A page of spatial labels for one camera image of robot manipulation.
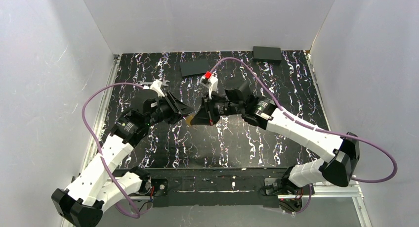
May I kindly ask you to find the small brass padlock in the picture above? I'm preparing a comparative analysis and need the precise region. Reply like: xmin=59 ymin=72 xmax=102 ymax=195
xmin=184 ymin=115 xmax=193 ymax=126

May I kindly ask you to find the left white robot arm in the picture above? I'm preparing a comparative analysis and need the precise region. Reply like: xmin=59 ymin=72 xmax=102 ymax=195
xmin=51 ymin=90 xmax=194 ymax=227

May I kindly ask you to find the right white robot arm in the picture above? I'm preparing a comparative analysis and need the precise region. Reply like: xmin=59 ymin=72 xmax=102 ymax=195
xmin=189 ymin=79 xmax=360 ymax=191

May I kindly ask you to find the silver open-end wrench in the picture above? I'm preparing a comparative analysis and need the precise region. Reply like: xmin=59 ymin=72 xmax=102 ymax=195
xmin=138 ymin=80 xmax=170 ymax=87

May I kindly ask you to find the black flat plate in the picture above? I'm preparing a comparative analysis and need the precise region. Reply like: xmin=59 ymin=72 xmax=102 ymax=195
xmin=180 ymin=59 xmax=210 ymax=77

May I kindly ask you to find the black rectangular box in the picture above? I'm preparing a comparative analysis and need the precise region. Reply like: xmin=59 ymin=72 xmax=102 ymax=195
xmin=252 ymin=46 xmax=283 ymax=63

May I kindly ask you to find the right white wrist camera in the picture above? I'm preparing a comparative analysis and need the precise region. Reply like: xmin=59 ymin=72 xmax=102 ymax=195
xmin=200 ymin=71 xmax=218 ymax=99

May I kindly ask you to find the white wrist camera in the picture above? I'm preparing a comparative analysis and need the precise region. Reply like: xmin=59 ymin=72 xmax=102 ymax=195
xmin=149 ymin=80 xmax=165 ymax=97
xmin=200 ymin=71 xmax=218 ymax=99

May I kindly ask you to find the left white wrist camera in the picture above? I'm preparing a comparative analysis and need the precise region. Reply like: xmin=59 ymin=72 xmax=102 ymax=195
xmin=149 ymin=80 xmax=165 ymax=97

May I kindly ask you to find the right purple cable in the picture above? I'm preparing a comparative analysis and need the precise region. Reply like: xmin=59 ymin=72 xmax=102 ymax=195
xmin=209 ymin=57 xmax=398 ymax=216

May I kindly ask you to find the purple cable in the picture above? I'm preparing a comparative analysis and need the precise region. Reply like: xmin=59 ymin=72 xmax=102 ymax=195
xmin=209 ymin=57 xmax=398 ymax=216
xmin=81 ymin=83 xmax=146 ymax=219

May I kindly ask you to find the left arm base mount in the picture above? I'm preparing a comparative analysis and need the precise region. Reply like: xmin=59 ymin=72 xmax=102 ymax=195
xmin=129 ymin=178 xmax=169 ymax=216

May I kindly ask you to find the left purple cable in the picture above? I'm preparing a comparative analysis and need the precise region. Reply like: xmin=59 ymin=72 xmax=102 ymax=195
xmin=81 ymin=83 xmax=146 ymax=219

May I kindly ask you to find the aluminium frame rail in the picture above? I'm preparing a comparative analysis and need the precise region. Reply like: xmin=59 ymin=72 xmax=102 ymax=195
xmin=67 ymin=54 xmax=120 ymax=200

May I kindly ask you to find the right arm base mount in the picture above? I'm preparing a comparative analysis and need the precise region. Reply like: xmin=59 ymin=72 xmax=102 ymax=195
xmin=259 ymin=178 xmax=315 ymax=217

